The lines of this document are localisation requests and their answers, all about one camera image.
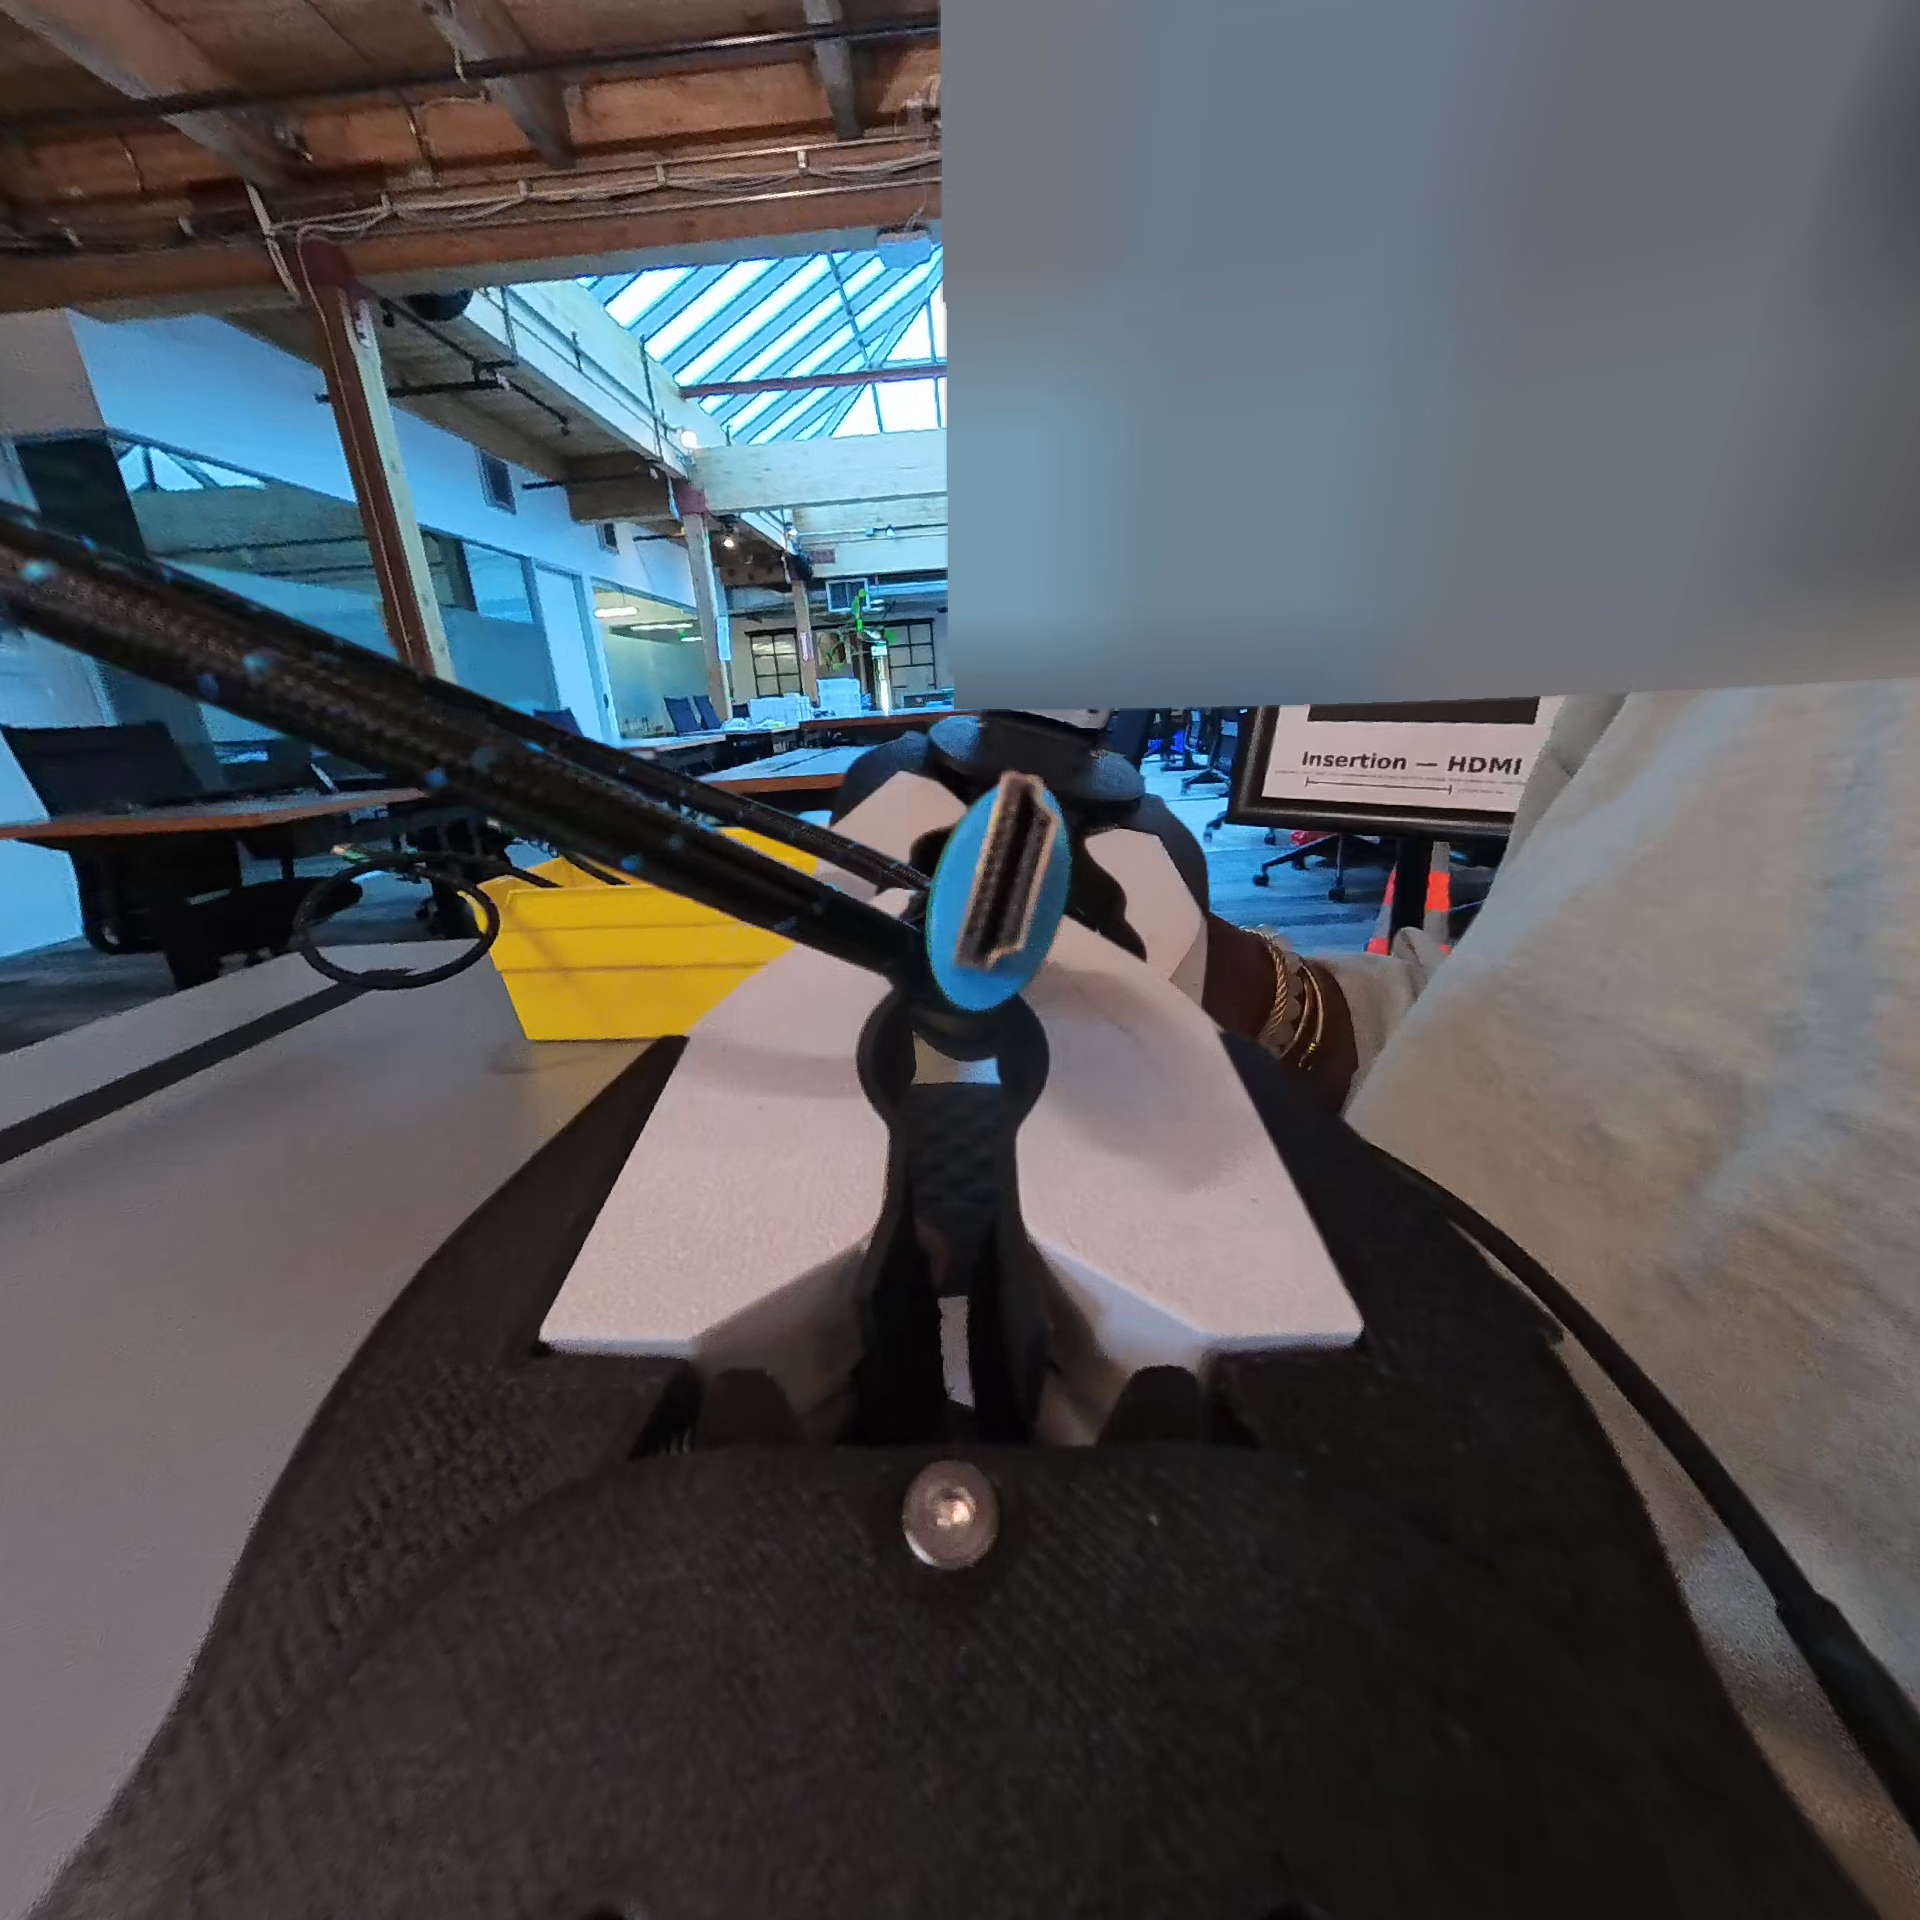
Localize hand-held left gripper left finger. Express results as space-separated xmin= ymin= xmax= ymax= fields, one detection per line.
xmin=537 ymin=900 xmax=963 ymax=1441

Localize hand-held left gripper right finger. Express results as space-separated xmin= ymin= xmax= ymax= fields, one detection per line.
xmin=970 ymin=953 xmax=1367 ymax=1445

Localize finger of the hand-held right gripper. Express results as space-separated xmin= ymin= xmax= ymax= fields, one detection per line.
xmin=829 ymin=769 xmax=966 ymax=903
xmin=1067 ymin=822 xmax=1205 ymax=995

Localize yellow plastic bin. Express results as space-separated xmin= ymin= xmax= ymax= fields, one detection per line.
xmin=475 ymin=826 xmax=818 ymax=1043

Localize black braided HDMI cable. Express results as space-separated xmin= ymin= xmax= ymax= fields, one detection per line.
xmin=288 ymin=851 xmax=501 ymax=995
xmin=0 ymin=504 xmax=1077 ymax=1256

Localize person's right forearm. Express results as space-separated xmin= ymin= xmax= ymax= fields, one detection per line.
xmin=1301 ymin=970 xmax=1362 ymax=1114

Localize person's right hand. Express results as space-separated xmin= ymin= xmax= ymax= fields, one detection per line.
xmin=1200 ymin=915 xmax=1271 ymax=1042

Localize wooden office desk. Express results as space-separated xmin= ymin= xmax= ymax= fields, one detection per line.
xmin=702 ymin=741 xmax=867 ymax=799
xmin=0 ymin=784 xmax=432 ymax=843

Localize orange traffic cone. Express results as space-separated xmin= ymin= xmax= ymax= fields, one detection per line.
xmin=1367 ymin=838 xmax=1459 ymax=957

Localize wooden support column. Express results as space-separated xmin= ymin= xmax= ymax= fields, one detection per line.
xmin=298 ymin=240 xmax=455 ymax=684
xmin=675 ymin=480 xmax=741 ymax=724

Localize framed white sign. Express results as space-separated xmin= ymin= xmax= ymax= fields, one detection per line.
xmin=1228 ymin=699 xmax=1547 ymax=842

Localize glass skylight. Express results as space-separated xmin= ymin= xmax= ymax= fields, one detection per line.
xmin=584 ymin=247 xmax=948 ymax=444

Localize black office chair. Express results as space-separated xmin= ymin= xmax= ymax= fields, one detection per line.
xmin=0 ymin=720 xmax=363 ymax=993

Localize gold bead bracelets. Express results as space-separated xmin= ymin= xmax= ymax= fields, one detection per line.
xmin=1250 ymin=929 xmax=1332 ymax=1070

